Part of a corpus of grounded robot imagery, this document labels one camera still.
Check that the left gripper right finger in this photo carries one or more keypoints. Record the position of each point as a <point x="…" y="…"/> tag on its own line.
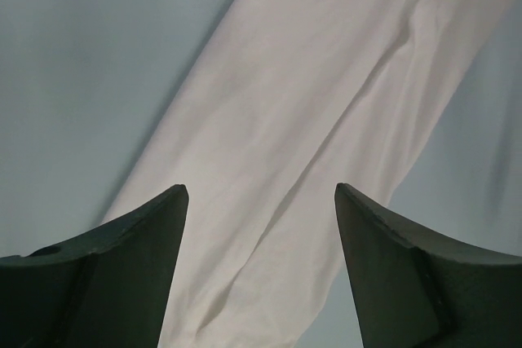
<point x="415" y="287"/>

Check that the white t shirt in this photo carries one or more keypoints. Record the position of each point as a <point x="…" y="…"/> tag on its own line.
<point x="288" y="99"/>

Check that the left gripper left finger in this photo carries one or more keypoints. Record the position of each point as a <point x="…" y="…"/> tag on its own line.
<point x="107" y="287"/>

